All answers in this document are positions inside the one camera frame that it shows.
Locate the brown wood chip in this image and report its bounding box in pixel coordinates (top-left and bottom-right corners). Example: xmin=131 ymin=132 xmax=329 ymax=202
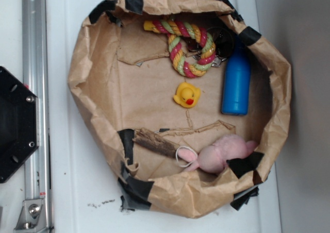
xmin=133 ymin=128 xmax=180 ymax=158

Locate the brown paper bag bin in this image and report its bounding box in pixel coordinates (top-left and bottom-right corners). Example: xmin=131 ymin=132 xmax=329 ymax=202
xmin=68 ymin=0 xmax=291 ymax=218

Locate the yellow rubber duck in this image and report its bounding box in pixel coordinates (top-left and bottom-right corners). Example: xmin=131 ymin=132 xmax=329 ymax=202
xmin=173 ymin=82 xmax=201 ymax=108

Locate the pink plush toy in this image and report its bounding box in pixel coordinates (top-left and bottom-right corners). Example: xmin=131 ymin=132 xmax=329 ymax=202
xmin=175 ymin=134 xmax=258 ymax=174

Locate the blue plastic bottle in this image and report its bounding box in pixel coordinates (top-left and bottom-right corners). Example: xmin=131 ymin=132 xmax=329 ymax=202
xmin=221 ymin=37 xmax=251 ymax=115

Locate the multicolour rope toy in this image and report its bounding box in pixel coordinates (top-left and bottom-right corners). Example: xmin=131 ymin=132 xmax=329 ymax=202
xmin=143 ymin=20 xmax=216 ymax=78

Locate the metal key ring with keys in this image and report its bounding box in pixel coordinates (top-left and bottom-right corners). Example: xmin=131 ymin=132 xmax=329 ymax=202
xmin=186 ymin=26 xmax=236 ymax=68

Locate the aluminium extrusion rail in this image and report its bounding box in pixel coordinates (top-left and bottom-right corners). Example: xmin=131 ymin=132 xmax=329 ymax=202
xmin=22 ymin=0 xmax=54 ymax=232

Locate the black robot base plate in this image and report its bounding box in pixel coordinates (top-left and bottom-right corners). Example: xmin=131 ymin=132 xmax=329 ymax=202
xmin=1 ymin=66 xmax=38 ymax=184

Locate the metal corner bracket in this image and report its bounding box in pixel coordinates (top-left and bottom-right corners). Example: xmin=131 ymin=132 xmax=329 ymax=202
xmin=13 ymin=198 xmax=47 ymax=232

